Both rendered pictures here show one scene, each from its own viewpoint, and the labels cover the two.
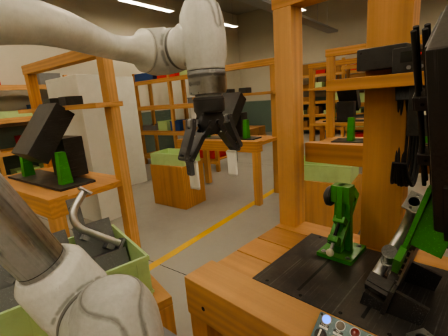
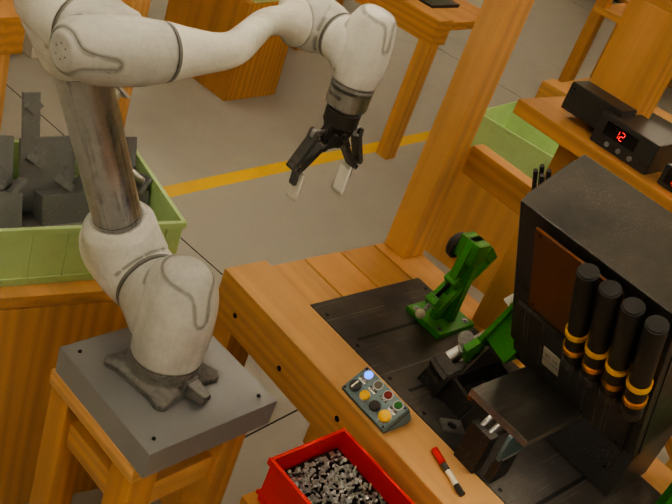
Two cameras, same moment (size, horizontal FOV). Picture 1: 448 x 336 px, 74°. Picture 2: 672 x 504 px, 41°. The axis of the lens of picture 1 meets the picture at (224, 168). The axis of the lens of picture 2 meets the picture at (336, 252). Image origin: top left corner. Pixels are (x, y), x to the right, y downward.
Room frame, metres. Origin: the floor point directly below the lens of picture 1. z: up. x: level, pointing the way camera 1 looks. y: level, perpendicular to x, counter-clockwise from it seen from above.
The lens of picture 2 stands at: (-0.98, 0.10, 2.20)
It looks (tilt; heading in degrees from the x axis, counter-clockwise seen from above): 31 degrees down; 354
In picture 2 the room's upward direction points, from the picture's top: 21 degrees clockwise
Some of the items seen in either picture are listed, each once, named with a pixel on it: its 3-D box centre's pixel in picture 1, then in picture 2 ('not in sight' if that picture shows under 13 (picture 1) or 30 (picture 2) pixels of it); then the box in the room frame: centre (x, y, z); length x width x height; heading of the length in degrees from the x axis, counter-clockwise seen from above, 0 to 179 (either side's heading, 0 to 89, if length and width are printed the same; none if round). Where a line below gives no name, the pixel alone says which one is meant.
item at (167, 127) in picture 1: (178, 117); not in sight; (6.99, 0.95, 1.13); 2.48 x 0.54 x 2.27; 53
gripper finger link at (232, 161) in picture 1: (232, 163); (342, 177); (0.79, -0.02, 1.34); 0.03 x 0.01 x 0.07; 46
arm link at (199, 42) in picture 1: (199, 36); (362, 43); (0.75, 0.03, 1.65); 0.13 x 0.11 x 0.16; 47
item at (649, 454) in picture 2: not in sight; (609, 390); (0.70, -0.78, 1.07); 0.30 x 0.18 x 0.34; 45
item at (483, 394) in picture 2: not in sight; (550, 394); (0.55, -0.59, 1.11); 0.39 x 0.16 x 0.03; 135
